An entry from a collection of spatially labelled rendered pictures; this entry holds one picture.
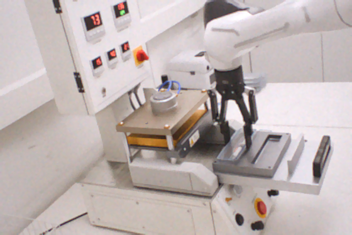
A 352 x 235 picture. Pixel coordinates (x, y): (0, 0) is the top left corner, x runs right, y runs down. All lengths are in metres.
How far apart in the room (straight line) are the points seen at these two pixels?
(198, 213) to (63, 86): 0.51
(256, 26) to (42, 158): 1.00
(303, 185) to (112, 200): 0.57
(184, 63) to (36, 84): 0.95
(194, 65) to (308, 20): 1.41
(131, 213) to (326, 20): 0.79
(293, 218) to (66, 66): 0.78
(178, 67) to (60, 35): 1.19
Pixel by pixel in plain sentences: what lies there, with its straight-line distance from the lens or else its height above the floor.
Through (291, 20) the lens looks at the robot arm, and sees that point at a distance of 0.87.
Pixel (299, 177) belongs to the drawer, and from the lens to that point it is 1.13.
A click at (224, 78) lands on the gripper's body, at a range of 1.12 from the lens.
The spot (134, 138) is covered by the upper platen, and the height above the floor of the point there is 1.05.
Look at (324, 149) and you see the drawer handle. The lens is 1.17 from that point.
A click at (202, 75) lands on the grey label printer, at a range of 2.23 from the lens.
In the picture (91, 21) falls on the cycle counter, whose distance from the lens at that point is 1.21.
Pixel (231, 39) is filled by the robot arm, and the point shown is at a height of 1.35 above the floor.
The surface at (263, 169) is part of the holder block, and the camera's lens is 1.13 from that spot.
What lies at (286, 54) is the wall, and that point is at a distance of 3.76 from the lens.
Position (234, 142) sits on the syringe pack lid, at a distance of 1.24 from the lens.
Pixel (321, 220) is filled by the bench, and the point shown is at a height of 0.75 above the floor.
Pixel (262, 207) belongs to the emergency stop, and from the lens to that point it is 1.33.
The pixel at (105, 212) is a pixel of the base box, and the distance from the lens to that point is 1.40.
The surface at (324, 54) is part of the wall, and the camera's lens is 3.71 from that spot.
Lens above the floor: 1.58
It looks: 23 degrees down
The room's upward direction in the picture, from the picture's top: 11 degrees counter-clockwise
